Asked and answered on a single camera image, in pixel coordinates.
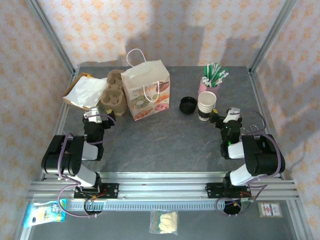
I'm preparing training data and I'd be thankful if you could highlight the printed white paper bag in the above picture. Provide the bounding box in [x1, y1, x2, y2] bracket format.
[120, 48, 171, 122]

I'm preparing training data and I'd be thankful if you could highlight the stack of paper cups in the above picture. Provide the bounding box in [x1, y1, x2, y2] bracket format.
[197, 91, 218, 123]

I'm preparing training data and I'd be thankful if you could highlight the pink straw holder cup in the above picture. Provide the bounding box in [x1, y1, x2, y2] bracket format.
[198, 76, 221, 97]

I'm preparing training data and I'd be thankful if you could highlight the stack of black cup lids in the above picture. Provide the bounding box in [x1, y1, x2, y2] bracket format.
[179, 96, 198, 115]

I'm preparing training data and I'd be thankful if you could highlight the brown cardboard napkin box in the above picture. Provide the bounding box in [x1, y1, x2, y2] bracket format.
[61, 72, 108, 113]

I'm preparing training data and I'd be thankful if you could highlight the stack of white napkins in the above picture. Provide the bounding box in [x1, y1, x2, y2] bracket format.
[64, 75, 109, 107]

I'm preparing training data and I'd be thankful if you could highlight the small brown framed sachet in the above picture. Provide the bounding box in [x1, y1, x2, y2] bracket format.
[257, 201, 284, 218]

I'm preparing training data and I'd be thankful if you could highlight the blue white snack packet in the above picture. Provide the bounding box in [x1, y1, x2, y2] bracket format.
[23, 198, 68, 229]

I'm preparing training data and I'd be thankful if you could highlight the clear bag of pale snacks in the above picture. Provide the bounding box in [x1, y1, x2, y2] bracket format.
[149, 209, 180, 236]

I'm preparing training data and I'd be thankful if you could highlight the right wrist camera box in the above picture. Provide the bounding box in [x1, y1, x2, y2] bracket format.
[223, 107, 241, 123]

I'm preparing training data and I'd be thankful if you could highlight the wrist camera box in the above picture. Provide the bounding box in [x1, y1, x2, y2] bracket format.
[83, 106, 103, 124]
[223, 107, 241, 123]

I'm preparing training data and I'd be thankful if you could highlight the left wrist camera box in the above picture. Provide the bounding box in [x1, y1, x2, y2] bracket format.
[83, 106, 103, 124]

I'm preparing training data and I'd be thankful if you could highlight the bent metal wire hook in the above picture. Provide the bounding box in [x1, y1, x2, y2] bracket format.
[249, 124, 267, 134]

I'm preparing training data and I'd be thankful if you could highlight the aluminium table side rail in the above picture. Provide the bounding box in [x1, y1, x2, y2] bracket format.
[14, 71, 77, 240]
[248, 69, 315, 240]

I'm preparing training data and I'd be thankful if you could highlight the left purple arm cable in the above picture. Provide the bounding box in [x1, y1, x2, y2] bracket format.
[57, 113, 118, 218]

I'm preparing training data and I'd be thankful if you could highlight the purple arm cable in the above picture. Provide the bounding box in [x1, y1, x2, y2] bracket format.
[216, 109, 286, 217]
[57, 113, 118, 218]

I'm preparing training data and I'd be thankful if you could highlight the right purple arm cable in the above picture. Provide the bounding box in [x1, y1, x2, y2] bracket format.
[216, 109, 286, 217]

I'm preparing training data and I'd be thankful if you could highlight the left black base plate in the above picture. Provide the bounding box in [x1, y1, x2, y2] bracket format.
[73, 182, 120, 200]

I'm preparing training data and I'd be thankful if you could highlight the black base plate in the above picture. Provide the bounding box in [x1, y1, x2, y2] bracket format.
[206, 182, 253, 200]
[73, 182, 120, 200]

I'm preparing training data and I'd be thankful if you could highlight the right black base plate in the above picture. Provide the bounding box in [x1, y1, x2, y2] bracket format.
[206, 182, 253, 200]

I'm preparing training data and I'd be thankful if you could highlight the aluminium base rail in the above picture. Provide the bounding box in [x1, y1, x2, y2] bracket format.
[26, 171, 300, 201]

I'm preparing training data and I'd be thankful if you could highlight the aluminium frame post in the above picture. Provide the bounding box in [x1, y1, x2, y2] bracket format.
[248, 0, 298, 76]
[26, 0, 76, 77]

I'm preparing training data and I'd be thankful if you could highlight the grey slotted cable duct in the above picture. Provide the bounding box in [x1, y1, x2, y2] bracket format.
[65, 199, 245, 211]

